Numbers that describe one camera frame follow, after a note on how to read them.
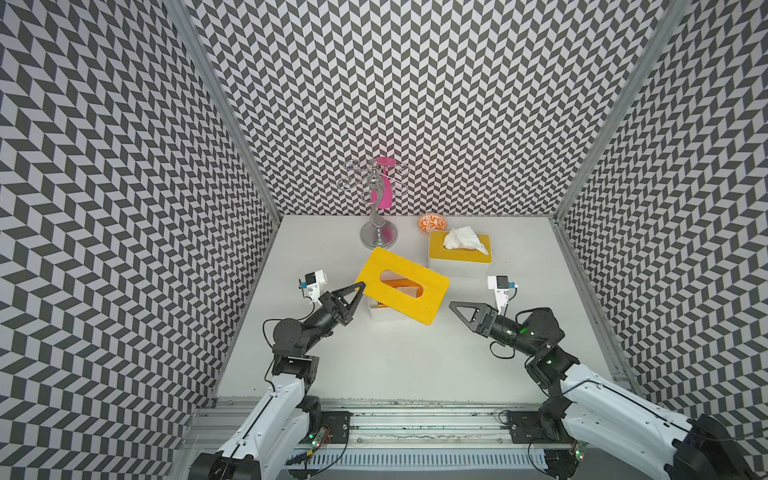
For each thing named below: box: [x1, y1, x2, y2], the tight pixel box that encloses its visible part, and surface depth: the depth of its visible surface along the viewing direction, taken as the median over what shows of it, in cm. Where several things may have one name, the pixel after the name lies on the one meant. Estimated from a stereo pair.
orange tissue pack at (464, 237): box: [443, 226, 489, 255], surface depth 96 cm
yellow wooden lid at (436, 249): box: [428, 230, 492, 263], surface depth 99 cm
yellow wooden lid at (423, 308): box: [355, 247, 450, 326], surface depth 71 cm
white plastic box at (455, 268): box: [428, 256, 492, 278], surface depth 99 cm
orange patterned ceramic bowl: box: [417, 213, 448, 235], surface depth 117 cm
